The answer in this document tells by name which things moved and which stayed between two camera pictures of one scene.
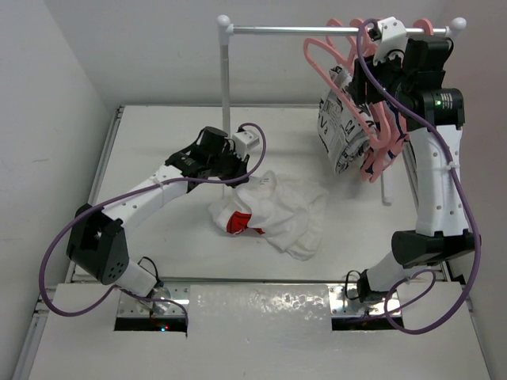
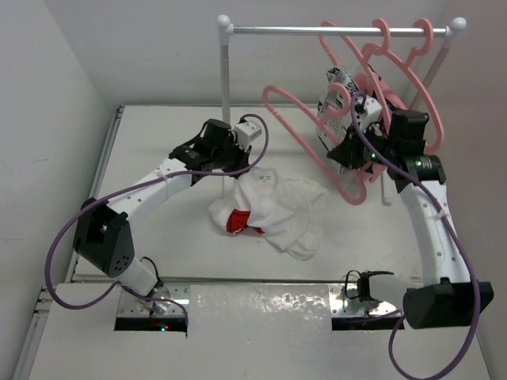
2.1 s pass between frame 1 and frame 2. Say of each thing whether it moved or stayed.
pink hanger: moved
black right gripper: moved
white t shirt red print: stayed
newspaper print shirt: stayed
